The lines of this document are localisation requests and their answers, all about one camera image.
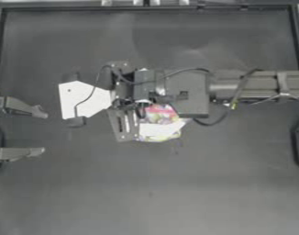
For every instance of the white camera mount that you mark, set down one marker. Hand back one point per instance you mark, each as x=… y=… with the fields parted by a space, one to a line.
x=73 y=98

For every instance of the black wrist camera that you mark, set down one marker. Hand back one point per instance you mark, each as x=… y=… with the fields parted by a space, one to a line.
x=75 y=121

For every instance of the clear bag with pink zip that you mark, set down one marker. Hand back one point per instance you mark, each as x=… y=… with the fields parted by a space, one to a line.
x=161 y=131

